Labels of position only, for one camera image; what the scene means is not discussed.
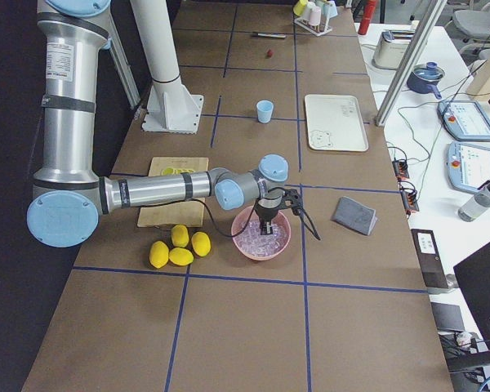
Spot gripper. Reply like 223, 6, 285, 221
255, 196, 283, 234

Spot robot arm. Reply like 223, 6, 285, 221
26, 1, 288, 247

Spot clear ice cube pile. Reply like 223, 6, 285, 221
234, 220, 288, 258

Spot light blue cup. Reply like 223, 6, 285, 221
256, 100, 274, 123

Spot pink cup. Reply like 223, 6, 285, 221
307, 7, 322, 27

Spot white cup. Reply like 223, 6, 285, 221
301, 2, 315, 21

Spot yellow cup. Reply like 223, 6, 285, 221
292, 0, 308, 17

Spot pink bowl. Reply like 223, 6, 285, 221
231, 207, 292, 261

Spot yellow lemon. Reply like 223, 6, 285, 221
171, 225, 189, 247
169, 247, 194, 266
191, 231, 212, 257
149, 241, 170, 269

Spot wooden cutting board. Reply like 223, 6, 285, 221
137, 157, 209, 228

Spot grey folded cloth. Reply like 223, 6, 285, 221
332, 196, 377, 236

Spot lemon slices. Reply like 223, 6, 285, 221
160, 167, 195, 176

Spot cream bear tray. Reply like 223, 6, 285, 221
305, 94, 369, 152

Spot steel muddler black head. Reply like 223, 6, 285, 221
251, 32, 287, 39

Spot lower teach pendant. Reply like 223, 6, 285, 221
447, 141, 490, 194

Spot teach pendant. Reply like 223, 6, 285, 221
447, 141, 490, 194
438, 100, 490, 142

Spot silver toaster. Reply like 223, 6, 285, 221
372, 29, 414, 70

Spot blue saucepan with lid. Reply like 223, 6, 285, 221
407, 61, 445, 100

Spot black monitor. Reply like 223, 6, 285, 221
454, 242, 490, 347

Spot upper teach pendant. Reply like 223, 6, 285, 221
438, 100, 490, 142

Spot clear water bottle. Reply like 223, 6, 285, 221
457, 180, 490, 222

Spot red bottle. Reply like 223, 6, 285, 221
358, 0, 378, 35

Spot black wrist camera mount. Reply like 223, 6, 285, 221
280, 189, 303, 216

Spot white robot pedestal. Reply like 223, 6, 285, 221
131, 0, 204, 134

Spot white wire cup rack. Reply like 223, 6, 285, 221
294, 17, 333, 37

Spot aluminium frame post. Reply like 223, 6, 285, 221
375, 0, 447, 127

